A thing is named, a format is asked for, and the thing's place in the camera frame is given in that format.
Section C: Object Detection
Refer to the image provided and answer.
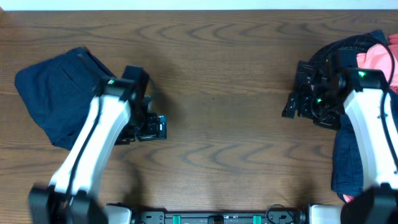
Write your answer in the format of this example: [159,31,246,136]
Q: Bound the navy blue shorts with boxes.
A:
[14,47,114,150]

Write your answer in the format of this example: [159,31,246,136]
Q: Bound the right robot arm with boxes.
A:
[282,49,397,223]

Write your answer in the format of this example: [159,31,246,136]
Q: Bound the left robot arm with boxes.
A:
[29,66,167,224]

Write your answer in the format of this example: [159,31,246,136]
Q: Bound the black patterned garment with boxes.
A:
[307,29,388,94]

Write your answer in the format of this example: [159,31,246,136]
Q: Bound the pink coral garment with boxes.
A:
[356,43,397,93]

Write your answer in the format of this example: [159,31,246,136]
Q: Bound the dark blue denim garment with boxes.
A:
[330,90,398,198]

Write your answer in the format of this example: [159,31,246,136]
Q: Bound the red coral garment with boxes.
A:
[388,34,398,45]

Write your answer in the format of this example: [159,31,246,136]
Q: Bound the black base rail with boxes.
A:
[104,203,343,224]

